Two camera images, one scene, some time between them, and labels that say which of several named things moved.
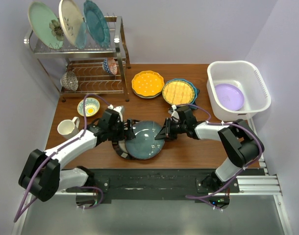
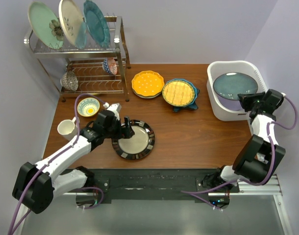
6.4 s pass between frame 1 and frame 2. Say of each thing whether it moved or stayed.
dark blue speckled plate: moved
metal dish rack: stayed
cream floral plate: stayed
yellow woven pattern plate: stayed
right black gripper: moved
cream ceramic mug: stayed
